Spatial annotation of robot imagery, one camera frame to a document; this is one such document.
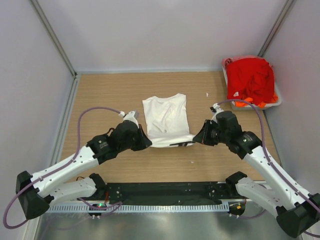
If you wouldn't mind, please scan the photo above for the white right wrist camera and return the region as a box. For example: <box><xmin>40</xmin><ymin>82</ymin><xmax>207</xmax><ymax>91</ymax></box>
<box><xmin>210</xmin><ymin>103</ymin><xmax>224</xmax><ymax>123</ymax></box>

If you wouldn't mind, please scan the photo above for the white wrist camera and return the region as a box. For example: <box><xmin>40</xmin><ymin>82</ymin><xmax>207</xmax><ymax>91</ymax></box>
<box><xmin>210</xmin><ymin>103</ymin><xmax>224</xmax><ymax>123</ymax></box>
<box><xmin>118</xmin><ymin>110</ymin><xmax>139</xmax><ymax>128</ymax></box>

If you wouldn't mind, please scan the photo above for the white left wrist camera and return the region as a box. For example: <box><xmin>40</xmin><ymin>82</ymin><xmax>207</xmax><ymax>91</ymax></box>
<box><xmin>118</xmin><ymin>110</ymin><xmax>139</xmax><ymax>128</ymax></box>

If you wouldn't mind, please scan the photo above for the white t-shirt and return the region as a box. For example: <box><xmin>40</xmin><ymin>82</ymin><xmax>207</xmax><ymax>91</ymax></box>
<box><xmin>142</xmin><ymin>93</ymin><xmax>195</xmax><ymax>148</ymax></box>

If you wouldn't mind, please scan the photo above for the aluminium frame rail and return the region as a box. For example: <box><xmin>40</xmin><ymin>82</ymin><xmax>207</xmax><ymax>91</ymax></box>
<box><xmin>29</xmin><ymin>181</ymin><xmax>305</xmax><ymax>204</ymax></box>

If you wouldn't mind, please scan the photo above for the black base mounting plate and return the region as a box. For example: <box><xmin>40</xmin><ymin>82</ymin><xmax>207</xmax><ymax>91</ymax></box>
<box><xmin>85</xmin><ymin>181</ymin><xmax>244</xmax><ymax>206</ymax></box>

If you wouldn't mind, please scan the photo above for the slotted cable duct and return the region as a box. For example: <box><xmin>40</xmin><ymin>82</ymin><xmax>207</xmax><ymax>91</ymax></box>
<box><xmin>46</xmin><ymin>202</ymin><xmax>230</xmax><ymax>214</ymax></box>

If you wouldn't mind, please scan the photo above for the red t-shirt in basket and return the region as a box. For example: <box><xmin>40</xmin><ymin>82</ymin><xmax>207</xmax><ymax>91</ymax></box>
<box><xmin>226</xmin><ymin>57</ymin><xmax>276</xmax><ymax>104</ymax></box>

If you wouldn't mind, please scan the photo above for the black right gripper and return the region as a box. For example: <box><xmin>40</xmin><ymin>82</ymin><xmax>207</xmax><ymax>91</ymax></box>
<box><xmin>193</xmin><ymin>119</ymin><xmax>230</xmax><ymax>146</ymax></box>

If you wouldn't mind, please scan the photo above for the orange garment in basket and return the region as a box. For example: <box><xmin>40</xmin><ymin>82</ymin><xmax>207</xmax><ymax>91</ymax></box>
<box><xmin>234</xmin><ymin>92</ymin><xmax>279</xmax><ymax>109</ymax></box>

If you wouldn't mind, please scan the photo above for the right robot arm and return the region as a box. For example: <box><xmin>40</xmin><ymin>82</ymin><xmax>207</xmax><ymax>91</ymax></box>
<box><xmin>193</xmin><ymin>111</ymin><xmax>320</xmax><ymax>238</ymax></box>

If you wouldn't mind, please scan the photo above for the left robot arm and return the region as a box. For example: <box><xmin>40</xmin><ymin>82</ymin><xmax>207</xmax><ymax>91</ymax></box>
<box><xmin>16</xmin><ymin>120</ymin><xmax>152</xmax><ymax>220</ymax></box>

